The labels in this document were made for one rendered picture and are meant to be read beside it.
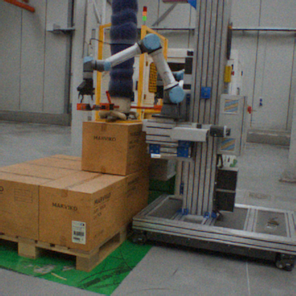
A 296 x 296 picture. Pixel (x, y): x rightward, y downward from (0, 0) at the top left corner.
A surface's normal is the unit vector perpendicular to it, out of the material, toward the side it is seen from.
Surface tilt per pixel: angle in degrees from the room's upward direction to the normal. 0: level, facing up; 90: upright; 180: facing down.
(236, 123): 90
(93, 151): 90
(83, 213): 90
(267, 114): 90
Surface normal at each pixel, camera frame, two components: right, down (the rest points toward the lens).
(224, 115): -0.32, 0.11
